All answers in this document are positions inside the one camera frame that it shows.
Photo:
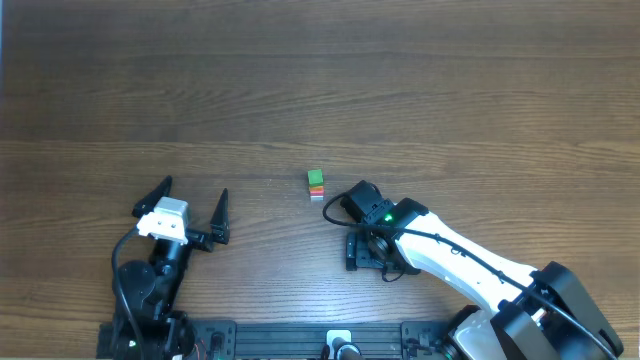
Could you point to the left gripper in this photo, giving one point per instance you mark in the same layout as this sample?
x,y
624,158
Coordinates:
x,y
200,241

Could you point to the orange cube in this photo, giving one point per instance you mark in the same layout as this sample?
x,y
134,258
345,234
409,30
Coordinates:
x,y
316,188

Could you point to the green cube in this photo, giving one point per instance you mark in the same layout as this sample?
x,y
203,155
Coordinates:
x,y
315,177

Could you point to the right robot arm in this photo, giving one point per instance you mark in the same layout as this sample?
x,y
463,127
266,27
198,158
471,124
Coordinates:
x,y
450,260

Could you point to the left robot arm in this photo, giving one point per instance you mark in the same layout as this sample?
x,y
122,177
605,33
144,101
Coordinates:
x,y
150,290

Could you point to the white cube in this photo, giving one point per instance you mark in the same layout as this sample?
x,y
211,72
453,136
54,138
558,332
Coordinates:
x,y
317,198

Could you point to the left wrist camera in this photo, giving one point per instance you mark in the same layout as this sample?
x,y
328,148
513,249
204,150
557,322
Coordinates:
x,y
165,220

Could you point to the mounting rail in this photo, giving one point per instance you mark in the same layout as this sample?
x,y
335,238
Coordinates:
x,y
300,340

